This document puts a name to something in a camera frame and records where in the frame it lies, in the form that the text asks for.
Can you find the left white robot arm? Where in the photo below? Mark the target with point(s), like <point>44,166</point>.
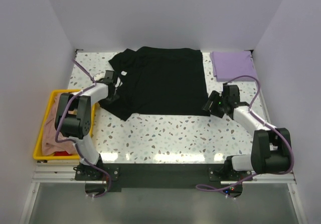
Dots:
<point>73,123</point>

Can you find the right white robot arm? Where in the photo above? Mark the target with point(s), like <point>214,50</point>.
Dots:
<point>271,146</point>

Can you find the red garment in bin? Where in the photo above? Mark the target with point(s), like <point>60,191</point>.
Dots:
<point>61,153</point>

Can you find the pink printed t-shirt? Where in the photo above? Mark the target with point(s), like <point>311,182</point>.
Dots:
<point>49,145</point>

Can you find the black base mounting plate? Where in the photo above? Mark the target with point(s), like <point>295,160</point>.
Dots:
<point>119,186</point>

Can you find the yellow plastic bin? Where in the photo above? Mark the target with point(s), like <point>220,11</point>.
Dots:
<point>38,149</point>

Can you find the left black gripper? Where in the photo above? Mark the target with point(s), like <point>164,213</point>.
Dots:
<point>112,99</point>

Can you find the folded purple t-shirt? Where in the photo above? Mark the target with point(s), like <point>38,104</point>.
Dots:
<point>229,65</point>

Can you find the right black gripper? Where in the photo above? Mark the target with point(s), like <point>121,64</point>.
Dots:
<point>213,97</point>

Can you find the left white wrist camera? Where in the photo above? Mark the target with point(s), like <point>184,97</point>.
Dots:
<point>99,77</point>

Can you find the aluminium extrusion rail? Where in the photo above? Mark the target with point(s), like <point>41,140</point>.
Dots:
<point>142,173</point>

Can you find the black t-shirt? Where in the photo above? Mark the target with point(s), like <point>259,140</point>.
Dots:
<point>158,82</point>

